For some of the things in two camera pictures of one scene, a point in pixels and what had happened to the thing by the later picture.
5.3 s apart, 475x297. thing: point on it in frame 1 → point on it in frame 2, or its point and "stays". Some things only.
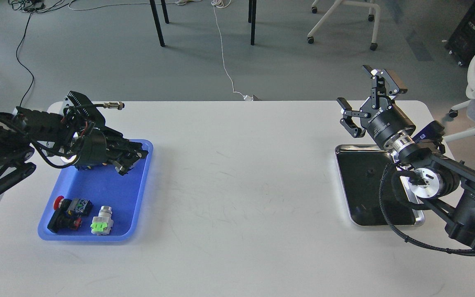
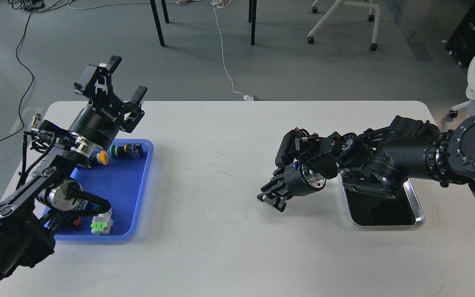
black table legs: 252,14 stays
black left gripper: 101,145 → 98,121
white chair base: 373,46 stays
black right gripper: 384,120 → 298,180
